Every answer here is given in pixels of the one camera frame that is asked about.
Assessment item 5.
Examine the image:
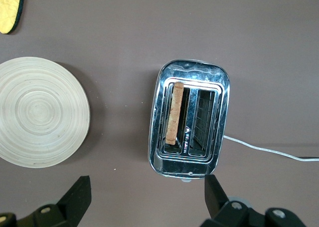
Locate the white toaster power cord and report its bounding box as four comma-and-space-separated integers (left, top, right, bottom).
223, 134, 319, 162

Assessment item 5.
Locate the brown toast slice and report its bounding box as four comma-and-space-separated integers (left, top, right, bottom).
165, 81, 185, 145

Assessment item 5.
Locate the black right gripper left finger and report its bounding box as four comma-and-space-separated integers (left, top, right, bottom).
0, 175, 92, 227

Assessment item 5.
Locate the chrome and beige toaster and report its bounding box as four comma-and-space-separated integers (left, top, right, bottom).
148, 59, 231, 182

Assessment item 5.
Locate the brown table cover sheet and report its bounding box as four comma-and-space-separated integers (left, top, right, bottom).
0, 0, 319, 227

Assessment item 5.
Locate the round wooden plate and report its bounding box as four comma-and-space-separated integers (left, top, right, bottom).
0, 56, 91, 168

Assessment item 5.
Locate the yellow quilted oven mitt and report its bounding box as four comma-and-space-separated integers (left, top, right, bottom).
0, 0, 27, 35

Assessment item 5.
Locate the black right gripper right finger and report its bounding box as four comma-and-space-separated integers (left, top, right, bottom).
199, 174, 309, 227

